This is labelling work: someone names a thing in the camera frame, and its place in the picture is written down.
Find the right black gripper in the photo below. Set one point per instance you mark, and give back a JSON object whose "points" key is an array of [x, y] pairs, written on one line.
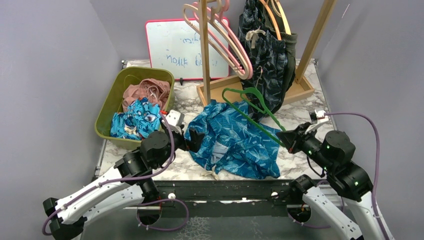
{"points": [[290, 137]]}

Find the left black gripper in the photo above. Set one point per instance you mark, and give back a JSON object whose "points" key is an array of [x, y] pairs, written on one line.
{"points": [[192, 145]]}

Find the blue leaf print shorts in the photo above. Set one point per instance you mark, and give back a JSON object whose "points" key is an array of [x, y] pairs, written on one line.
{"points": [[233, 144]]}

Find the green plastic hanger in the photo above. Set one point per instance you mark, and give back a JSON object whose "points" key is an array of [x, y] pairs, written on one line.
{"points": [[254, 98]]}

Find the pink shorts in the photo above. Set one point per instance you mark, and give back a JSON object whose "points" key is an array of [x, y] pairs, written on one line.
{"points": [[155, 91]]}

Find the light wooden hanger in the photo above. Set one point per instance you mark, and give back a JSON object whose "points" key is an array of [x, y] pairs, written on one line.
{"points": [[222, 43]]}

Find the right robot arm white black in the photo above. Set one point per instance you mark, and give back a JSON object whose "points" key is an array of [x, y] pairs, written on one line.
{"points": [[350, 182]]}

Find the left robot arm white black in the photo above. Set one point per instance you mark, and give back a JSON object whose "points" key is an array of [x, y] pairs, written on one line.
{"points": [[127, 183]]}

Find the dark blue patterned shorts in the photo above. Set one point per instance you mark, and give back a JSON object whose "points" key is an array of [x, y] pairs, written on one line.
{"points": [[266, 53]]}

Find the dark olive shorts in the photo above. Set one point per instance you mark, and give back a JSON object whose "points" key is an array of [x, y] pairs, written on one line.
{"points": [[290, 42]]}

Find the beige wooden hanger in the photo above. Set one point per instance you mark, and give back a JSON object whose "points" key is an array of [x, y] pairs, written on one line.
{"points": [[277, 7]]}

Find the orange wooden hanger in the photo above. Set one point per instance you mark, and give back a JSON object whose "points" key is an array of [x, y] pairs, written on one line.
{"points": [[272, 18]]}

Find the wooden clothes rack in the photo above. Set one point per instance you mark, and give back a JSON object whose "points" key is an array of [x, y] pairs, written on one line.
{"points": [[301, 88]]}

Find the olive green plastic basket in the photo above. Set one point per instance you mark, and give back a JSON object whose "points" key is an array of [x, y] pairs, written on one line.
{"points": [[113, 103]]}

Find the red framed whiteboard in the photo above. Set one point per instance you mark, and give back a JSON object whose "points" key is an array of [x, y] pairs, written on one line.
{"points": [[174, 46]]}

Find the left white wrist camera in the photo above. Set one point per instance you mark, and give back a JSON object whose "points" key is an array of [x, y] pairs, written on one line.
{"points": [[175, 121]]}

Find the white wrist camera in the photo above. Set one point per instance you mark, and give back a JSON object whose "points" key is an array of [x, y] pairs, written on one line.
{"points": [[318, 117], [175, 121]]}

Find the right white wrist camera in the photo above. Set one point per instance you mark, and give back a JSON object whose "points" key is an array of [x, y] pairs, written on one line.
{"points": [[318, 117]]}

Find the black metal base rail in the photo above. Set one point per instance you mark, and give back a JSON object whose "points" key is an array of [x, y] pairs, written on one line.
{"points": [[218, 210]]}

